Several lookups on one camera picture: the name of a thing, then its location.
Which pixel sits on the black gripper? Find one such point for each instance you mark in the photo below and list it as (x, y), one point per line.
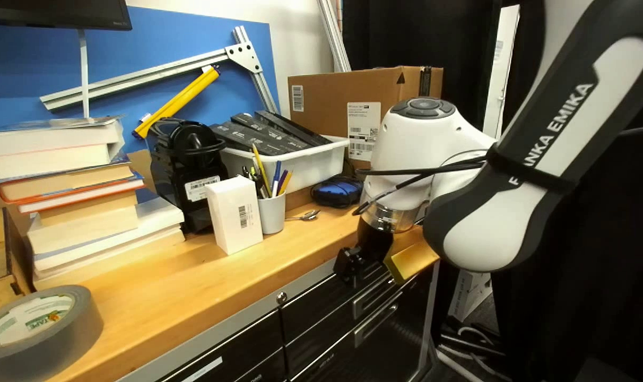
(374, 245)

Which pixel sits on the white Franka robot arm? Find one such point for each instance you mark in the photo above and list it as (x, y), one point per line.
(546, 176)

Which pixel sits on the black drawer cabinet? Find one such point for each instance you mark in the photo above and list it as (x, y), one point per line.
(278, 339)

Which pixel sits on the small metal part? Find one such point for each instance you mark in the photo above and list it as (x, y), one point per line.
(310, 214)

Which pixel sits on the blue and black pouch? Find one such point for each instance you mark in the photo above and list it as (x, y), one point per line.
(337, 192)

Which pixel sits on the white pen cup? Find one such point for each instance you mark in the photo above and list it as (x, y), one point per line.
(272, 214)

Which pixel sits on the white plastic bin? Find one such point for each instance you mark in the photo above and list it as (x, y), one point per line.
(302, 166)

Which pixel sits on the blue pen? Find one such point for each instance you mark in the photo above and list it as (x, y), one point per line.
(275, 176)

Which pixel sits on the small white box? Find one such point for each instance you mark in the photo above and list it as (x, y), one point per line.
(234, 214)

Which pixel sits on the yellow pencil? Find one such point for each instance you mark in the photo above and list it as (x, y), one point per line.
(258, 170)

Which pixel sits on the black flat box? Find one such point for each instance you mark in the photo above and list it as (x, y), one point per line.
(268, 129)
(296, 127)
(238, 135)

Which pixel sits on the Amazon cardboard box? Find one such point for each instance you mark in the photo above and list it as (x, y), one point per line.
(333, 95)

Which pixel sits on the black coffee machine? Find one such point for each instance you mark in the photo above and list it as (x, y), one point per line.
(184, 170)

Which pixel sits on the stack of books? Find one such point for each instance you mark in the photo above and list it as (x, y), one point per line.
(142, 225)

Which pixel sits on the leaning aluminium bar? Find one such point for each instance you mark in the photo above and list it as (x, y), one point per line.
(333, 34)

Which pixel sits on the yellow spirit level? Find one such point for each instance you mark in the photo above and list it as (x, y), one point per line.
(174, 102)

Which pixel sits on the white upright board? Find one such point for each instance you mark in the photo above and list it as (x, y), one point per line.
(501, 70)

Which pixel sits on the black curtain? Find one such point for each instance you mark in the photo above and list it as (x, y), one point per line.
(603, 318)

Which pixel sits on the cream book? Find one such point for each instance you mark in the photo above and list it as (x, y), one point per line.
(82, 222)

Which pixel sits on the red edged book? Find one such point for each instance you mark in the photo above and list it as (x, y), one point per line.
(88, 195)

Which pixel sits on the brown cover book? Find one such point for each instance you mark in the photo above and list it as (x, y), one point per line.
(65, 180)

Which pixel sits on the thick white book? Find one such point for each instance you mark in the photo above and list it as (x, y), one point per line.
(45, 148)

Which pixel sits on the silver monitor pole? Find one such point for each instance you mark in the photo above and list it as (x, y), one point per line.
(82, 70)

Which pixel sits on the black monitor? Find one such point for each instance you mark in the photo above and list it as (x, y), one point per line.
(50, 13)

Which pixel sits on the aluminium profile frame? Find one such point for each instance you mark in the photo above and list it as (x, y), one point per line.
(142, 75)

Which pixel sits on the grey duct tape roll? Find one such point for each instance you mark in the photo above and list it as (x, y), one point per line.
(40, 331)

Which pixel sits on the blue wall board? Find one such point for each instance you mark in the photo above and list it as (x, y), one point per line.
(29, 66)

